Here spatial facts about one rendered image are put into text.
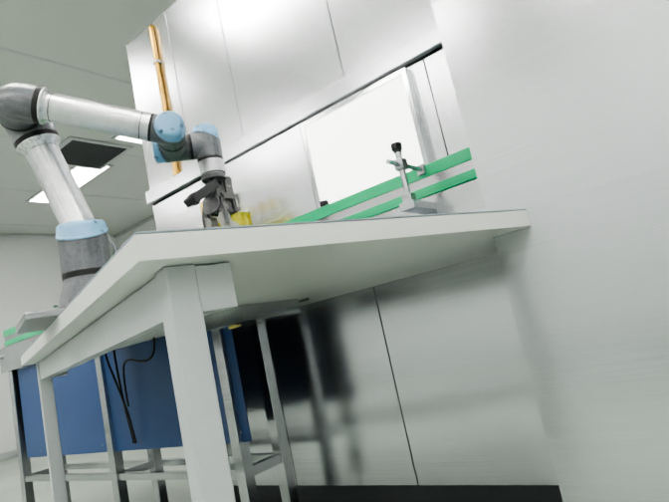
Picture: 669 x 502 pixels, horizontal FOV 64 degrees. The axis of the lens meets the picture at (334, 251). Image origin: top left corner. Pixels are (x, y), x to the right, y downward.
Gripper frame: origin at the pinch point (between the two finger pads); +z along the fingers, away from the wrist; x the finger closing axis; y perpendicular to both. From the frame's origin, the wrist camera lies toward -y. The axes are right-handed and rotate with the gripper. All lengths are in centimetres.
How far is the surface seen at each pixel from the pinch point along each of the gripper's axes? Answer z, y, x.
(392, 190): -2, 22, -46
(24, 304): -88, 203, 603
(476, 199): 8, 20, -68
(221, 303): 26, -55, -60
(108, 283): 19, -62, -46
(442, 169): -2, 22, -61
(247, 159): -38, 39, 20
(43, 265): -138, 232, 603
